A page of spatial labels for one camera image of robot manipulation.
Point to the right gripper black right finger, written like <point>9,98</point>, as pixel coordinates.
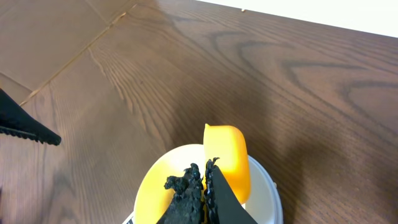
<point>222,206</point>

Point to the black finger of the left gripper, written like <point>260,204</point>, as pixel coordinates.
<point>18,123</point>

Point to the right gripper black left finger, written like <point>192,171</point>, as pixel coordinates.
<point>187,205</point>

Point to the white digital kitchen scale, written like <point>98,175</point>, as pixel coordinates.
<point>264,203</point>

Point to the yellow plastic scoop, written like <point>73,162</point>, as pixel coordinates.
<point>225,148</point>

